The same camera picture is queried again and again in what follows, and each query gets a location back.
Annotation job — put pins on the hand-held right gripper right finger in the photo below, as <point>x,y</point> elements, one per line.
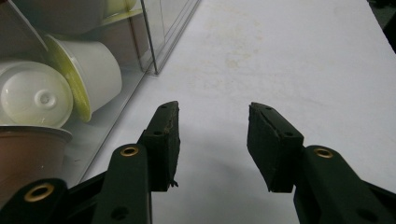
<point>280,149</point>

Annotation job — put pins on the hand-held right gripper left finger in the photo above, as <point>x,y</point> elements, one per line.
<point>130,174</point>

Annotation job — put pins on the clear plastic box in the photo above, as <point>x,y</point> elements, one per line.
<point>102,124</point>

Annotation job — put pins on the pile of coffee capsules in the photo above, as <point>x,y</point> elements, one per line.
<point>40,93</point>

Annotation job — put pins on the white table mat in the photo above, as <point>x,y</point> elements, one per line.
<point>249,62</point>

